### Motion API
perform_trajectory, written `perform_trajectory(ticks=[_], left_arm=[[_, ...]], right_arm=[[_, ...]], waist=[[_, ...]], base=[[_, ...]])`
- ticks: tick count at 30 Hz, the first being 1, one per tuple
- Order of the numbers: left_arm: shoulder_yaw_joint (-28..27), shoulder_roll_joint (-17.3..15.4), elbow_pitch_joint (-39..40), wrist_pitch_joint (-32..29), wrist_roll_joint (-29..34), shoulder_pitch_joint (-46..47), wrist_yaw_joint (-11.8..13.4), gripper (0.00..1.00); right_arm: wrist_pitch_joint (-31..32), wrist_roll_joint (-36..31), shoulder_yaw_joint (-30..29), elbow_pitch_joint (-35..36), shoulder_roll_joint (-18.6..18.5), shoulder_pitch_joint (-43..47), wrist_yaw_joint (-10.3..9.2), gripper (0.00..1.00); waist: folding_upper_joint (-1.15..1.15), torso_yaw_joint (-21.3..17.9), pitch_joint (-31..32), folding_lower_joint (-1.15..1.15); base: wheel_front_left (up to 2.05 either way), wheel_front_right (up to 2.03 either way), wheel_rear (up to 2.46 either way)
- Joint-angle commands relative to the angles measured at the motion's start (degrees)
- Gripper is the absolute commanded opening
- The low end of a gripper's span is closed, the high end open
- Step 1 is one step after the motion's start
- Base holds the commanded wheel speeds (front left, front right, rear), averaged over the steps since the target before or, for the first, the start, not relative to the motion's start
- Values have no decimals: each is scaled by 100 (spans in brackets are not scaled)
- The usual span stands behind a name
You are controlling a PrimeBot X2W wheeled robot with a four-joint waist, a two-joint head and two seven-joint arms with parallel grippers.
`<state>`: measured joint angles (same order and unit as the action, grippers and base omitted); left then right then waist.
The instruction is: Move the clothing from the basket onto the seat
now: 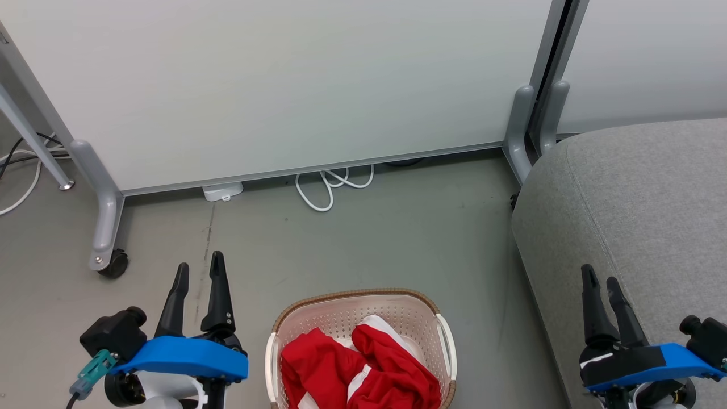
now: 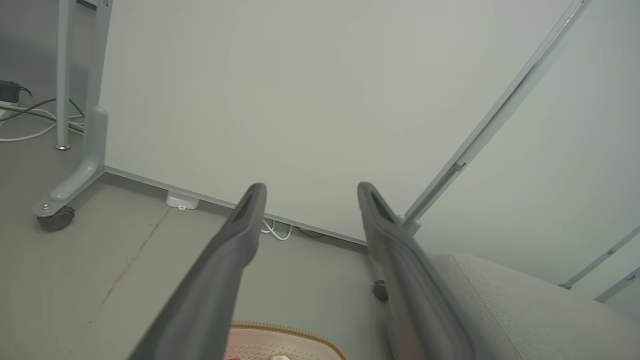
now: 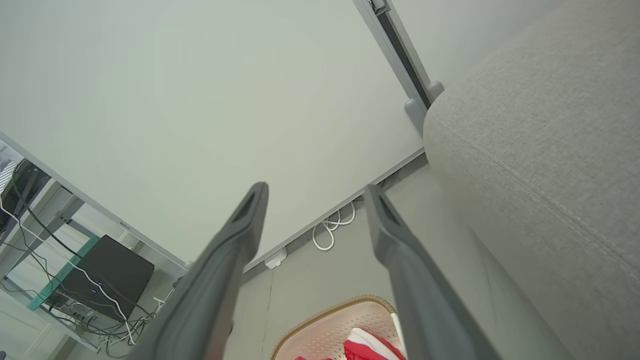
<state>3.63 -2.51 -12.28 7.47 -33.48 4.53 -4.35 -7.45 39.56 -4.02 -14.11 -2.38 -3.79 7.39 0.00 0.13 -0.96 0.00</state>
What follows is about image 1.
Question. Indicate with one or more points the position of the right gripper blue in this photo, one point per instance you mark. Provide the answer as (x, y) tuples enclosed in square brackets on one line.
[(630, 366)]

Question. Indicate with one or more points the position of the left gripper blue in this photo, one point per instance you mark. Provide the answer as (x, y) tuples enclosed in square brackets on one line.
[(187, 357)]

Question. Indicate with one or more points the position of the red garment wide white bands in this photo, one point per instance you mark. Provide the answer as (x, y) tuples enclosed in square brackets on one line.
[(397, 372)]

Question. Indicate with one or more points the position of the grey fabric sofa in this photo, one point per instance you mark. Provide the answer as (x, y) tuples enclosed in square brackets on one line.
[(636, 216)]

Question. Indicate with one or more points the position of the white power adapter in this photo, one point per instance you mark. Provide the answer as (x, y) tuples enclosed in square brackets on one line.
[(222, 191)]

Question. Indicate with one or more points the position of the grey partition foot with caster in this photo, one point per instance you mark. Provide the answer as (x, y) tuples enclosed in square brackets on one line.
[(105, 216)]

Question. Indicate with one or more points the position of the beige plastic laundry basket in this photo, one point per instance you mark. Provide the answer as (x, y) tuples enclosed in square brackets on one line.
[(341, 315)]

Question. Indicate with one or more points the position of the grey metal table leg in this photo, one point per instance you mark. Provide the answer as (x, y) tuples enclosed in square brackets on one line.
[(34, 142)]

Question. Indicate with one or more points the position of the large white partition panel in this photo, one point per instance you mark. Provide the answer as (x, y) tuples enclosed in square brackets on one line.
[(272, 85)]

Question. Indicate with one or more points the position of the narrow white partition panel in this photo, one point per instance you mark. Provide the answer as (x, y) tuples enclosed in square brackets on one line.
[(647, 57)]

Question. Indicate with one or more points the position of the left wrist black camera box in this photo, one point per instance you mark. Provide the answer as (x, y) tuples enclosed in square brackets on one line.
[(113, 335)]

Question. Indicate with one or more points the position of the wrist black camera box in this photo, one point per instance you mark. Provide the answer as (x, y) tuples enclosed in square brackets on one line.
[(709, 339), (113, 335)]

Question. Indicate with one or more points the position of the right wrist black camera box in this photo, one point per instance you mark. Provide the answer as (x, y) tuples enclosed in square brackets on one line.
[(709, 339)]

